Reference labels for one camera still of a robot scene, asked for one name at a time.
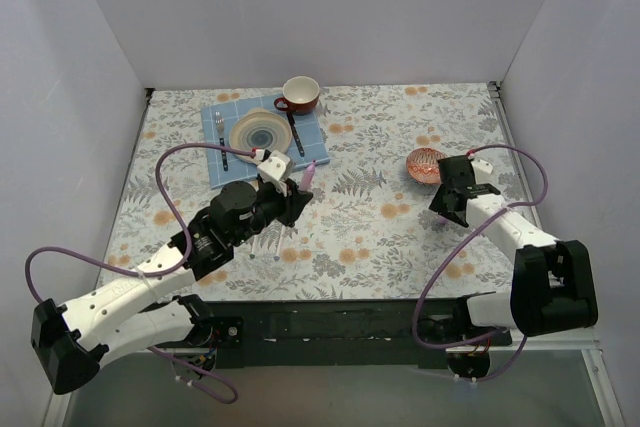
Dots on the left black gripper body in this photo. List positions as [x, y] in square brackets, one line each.
[291, 203]

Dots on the white green marker pen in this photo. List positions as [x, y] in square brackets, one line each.
[254, 247]

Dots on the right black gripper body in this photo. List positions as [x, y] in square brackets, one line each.
[454, 195]

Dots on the red patterned bowl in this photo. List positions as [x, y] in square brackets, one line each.
[422, 165]

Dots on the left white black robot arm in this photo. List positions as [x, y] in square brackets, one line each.
[76, 339]

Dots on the white blue marker pen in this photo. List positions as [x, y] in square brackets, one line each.
[279, 244]

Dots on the beige plate with blue rings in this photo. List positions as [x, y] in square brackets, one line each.
[261, 129]

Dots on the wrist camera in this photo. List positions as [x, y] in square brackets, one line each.
[482, 169]
[274, 167]

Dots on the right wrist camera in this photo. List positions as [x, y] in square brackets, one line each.
[482, 169]

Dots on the blue checkered cloth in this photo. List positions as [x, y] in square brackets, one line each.
[307, 127]

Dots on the fork with dark handle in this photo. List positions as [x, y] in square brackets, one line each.
[220, 127]

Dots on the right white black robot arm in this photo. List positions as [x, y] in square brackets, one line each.
[552, 288]

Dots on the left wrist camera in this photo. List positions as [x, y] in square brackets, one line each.
[274, 167]

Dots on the red mug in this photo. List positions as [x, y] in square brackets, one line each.
[300, 96]

